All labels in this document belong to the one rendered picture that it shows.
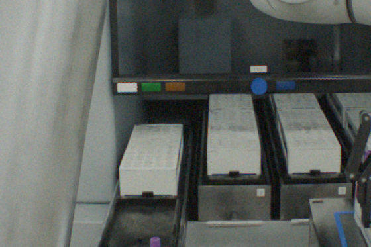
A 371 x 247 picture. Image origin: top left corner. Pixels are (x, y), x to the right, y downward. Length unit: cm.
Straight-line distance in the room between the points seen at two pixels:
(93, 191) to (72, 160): 98
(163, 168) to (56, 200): 80
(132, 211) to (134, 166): 9
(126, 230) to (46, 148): 71
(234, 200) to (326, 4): 52
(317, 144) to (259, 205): 16
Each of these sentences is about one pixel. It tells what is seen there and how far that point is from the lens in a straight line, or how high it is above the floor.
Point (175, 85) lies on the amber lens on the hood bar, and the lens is 148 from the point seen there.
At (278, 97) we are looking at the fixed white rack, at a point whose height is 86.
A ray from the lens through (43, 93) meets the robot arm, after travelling 59.
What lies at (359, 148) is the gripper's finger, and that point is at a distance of 113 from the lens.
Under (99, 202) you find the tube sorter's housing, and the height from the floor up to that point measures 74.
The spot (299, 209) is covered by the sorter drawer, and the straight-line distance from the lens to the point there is 149.
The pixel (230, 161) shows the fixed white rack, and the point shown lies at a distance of 149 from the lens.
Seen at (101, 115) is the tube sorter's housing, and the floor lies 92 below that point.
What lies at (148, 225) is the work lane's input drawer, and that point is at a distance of 131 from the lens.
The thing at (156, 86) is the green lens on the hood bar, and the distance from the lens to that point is 148.
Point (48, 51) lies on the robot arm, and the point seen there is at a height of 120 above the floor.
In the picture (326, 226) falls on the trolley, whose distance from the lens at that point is 125.
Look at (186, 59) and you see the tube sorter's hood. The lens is 149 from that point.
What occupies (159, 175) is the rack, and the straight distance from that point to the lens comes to 139.
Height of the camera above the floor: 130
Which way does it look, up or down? 14 degrees down
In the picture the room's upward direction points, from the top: 1 degrees counter-clockwise
